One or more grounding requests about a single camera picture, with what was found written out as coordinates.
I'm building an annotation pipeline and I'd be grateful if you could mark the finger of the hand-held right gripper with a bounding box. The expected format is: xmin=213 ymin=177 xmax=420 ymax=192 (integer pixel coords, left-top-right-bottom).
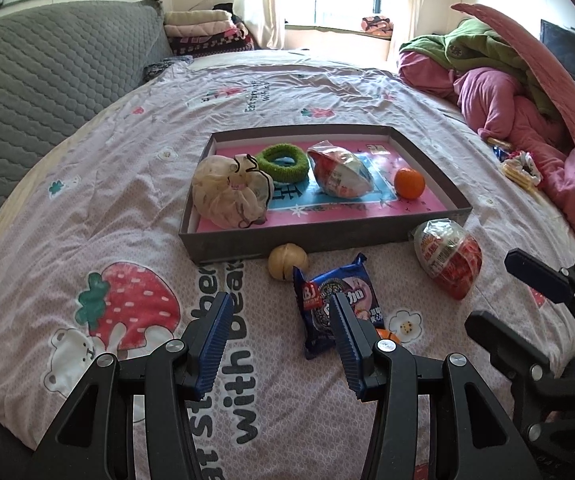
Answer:
xmin=505 ymin=249 xmax=575 ymax=331
xmin=465 ymin=310 xmax=558 ymax=386

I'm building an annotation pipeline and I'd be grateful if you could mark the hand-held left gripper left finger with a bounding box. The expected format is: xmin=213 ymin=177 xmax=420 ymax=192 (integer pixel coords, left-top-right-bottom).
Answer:
xmin=24 ymin=291 xmax=235 ymax=480

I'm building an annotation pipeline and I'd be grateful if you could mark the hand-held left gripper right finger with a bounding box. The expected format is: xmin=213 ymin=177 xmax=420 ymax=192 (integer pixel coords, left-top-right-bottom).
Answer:
xmin=328 ymin=293 xmax=543 ymax=480

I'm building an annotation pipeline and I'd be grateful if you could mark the blue cookie packet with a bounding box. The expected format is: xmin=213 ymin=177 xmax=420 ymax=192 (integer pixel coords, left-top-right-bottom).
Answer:
xmin=292 ymin=252 xmax=384 ymax=359

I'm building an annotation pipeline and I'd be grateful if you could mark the red toy egg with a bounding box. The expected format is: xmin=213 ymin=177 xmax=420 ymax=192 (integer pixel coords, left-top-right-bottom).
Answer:
xmin=411 ymin=218 xmax=483 ymax=301

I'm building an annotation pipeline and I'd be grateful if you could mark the beige round ball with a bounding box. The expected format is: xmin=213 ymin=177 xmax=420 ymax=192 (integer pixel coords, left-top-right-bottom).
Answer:
xmin=268 ymin=243 xmax=309 ymax=281

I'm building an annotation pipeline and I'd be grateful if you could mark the grey cardboard box tray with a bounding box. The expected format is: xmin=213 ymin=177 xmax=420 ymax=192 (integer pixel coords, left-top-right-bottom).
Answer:
xmin=178 ymin=125 xmax=473 ymax=264

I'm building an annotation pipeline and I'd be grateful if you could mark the beige mesh drawstring bag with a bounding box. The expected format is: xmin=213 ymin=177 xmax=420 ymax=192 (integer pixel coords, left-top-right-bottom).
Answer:
xmin=192 ymin=154 xmax=274 ymax=229

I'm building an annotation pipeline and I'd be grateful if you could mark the blue toy egg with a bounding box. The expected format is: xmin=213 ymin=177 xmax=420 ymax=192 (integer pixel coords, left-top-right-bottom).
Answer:
xmin=307 ymin=141 xmax=375 ymax=203

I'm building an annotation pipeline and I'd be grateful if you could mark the green fuzzy ring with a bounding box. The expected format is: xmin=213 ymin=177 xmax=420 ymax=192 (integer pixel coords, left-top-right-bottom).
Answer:
xmin=256 ymin=143 xmax=311 ymax=184

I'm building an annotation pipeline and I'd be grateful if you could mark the yellow wafer snack packet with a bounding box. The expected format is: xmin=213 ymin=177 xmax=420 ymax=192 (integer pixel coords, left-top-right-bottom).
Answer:
xmin=500 ymin=151 xmax=542 ymax=190

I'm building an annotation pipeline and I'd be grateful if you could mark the strawberry print bed sheet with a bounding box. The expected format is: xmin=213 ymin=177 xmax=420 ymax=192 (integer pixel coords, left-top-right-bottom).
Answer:
xmin=0 ymin=50 xmax=575 ymax=466

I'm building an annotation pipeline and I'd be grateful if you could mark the pink duvet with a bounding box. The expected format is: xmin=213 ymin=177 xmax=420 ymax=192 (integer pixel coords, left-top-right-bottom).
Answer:
xmin=398 ymin=50 xmax=575 ymax=261

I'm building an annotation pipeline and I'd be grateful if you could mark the pink quilted mat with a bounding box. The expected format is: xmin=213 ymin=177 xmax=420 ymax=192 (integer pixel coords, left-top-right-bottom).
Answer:
xmin=451 ymin=2 xmax=575 ymax=171

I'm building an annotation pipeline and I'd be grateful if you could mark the green blanket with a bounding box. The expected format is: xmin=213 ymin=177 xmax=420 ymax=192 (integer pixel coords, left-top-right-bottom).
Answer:
xmin=398 ymin=20 xmax=553 ymax=116

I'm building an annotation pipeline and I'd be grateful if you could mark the dark patterned cloth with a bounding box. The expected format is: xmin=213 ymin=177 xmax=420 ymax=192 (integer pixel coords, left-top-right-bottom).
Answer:
xmin=143 ymin=55 xmax=193 ymax=81

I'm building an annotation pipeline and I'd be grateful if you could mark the patterned cloth bundle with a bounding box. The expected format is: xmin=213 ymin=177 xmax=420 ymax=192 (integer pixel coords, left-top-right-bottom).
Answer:
xmin=361 ymin=15 xmax=393 ymax=37

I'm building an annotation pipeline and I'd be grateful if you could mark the stack of folded blankets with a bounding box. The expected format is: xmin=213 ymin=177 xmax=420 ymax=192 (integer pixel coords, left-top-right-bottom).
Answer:
xmin=164 ymin=7 xmax=255 ymax=56

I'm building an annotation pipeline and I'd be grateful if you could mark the grey quilted headboard cover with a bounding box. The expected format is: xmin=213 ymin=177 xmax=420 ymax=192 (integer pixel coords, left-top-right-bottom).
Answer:
xmin=0 ymin=0 xmax=173 ymax=266

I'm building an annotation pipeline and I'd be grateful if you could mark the black wall television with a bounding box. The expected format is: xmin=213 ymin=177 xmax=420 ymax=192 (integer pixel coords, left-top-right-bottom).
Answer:
xmin=540 ymin=19 xmax=575 ymax=101

